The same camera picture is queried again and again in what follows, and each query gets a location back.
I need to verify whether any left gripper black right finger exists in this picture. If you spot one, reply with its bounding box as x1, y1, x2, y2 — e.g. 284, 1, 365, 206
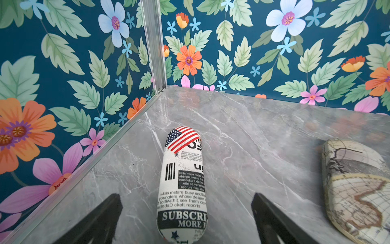
251, 193, 317, 244

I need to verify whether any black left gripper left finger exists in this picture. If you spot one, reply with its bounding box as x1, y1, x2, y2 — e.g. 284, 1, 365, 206
55, 194, 123, 244

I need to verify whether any striped drink can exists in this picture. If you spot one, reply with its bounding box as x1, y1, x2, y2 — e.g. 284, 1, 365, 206
156, 126, 208, 244

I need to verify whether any camouflage crumpled object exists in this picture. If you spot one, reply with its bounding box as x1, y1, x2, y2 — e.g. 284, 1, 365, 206
322, 139, 390, 244

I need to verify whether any aluminium left corner post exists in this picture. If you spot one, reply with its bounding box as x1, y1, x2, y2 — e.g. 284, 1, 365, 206
140, 1, 167, 94

